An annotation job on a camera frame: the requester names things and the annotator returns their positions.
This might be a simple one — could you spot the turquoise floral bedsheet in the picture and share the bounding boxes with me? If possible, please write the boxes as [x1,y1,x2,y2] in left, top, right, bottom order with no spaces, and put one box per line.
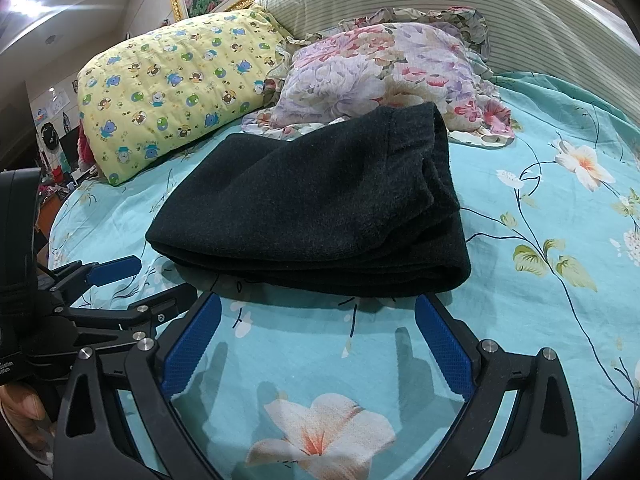
[47,70,640,480]

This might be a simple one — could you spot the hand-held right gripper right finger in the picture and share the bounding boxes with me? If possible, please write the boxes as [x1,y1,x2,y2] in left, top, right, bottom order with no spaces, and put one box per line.
[414,294,583,480]

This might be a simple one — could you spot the yellow cartoon print pillow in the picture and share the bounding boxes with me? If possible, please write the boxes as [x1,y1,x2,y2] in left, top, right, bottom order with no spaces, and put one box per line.
[76,7,291,187]

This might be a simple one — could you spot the dark grey pants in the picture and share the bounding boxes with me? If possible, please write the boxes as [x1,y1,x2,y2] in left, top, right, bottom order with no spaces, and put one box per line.
[145,101,473,298]

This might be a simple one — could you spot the person's left hand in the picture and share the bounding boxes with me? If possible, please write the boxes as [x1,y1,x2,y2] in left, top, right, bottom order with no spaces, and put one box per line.
[0,382,57,467]

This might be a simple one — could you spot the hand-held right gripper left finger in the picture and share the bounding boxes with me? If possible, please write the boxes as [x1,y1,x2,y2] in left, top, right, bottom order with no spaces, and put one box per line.
[52,292,223,480]

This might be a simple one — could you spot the brown floral ruffled pillow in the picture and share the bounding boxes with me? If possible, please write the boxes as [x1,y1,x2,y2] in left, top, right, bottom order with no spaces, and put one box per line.
[337,6,493,63]

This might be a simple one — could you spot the black cap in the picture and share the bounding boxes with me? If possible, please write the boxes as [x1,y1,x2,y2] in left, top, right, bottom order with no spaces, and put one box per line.
[40,122,62,152]

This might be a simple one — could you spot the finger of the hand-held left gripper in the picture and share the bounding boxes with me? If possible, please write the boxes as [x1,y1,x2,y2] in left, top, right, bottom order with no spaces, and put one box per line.
[62,282,199,333]
[47,255,143,292]

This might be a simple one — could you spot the red cloth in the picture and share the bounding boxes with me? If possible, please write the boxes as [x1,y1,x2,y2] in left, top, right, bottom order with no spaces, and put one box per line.
[76,124,104,167]

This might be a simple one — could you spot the white striped padded headboard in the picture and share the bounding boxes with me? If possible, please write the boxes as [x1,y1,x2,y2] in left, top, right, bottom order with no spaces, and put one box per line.
[210,0,640,126]

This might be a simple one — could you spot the pink purple floral pillow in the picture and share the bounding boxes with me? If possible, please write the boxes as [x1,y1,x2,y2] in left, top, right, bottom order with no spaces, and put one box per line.
[241,22,516,148]

